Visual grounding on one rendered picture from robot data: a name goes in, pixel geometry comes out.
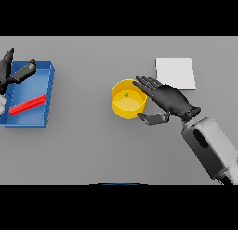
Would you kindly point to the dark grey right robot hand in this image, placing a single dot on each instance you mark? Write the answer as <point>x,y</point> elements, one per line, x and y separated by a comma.
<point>169,97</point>

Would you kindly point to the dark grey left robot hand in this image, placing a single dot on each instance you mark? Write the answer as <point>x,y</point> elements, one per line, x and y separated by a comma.
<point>6,71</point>

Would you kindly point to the pale square measuring scale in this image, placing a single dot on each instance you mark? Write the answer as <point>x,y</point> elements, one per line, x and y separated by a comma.
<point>176,74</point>

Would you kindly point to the red beaker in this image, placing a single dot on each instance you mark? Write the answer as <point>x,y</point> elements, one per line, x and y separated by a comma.
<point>27,104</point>

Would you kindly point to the yellow bowl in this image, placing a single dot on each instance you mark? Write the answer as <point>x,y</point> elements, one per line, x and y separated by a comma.
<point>128,99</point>

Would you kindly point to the green nut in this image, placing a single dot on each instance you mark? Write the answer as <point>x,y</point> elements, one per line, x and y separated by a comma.
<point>126,95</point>

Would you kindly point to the blue tray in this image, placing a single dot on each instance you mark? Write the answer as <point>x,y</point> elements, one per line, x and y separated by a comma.
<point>28,95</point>

